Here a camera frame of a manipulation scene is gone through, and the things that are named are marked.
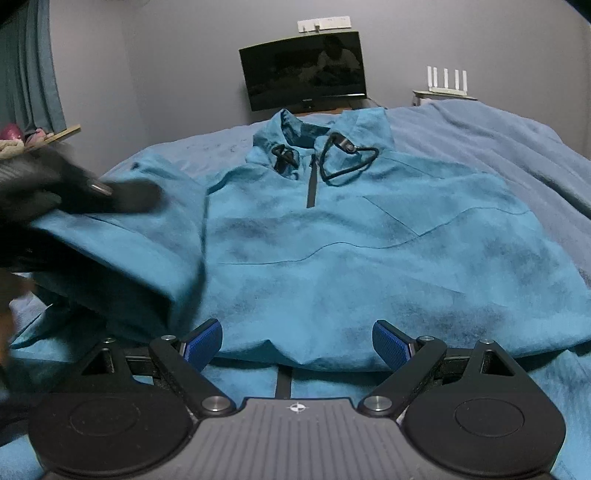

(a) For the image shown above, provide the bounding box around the black monitor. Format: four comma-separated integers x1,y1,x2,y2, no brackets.
239,31,369,112

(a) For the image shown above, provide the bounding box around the beige cloth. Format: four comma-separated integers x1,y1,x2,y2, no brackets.
0,138,27,160

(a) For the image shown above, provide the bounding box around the white router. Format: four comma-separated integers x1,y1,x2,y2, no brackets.
426,66,468,93

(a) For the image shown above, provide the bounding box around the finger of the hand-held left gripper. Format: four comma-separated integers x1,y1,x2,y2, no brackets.
60,157,163,217

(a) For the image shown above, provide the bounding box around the teal zip jacket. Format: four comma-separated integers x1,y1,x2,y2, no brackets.
0,108,591,480

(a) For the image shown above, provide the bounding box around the grey-blue bed blanket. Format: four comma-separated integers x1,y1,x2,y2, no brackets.
9,99,591,342

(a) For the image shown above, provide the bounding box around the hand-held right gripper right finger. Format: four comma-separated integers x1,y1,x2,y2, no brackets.
358,319,515,416

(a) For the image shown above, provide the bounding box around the teal curtain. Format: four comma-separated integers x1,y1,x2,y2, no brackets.
0,0,66,134

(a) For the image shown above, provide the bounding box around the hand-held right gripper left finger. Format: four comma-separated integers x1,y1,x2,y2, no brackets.
76,318,237,418

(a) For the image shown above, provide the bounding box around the white wall power strip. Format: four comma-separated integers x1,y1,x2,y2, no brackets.
297,15,352,34

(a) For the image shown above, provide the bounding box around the wooden board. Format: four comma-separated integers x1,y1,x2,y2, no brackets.
23,124,82,152

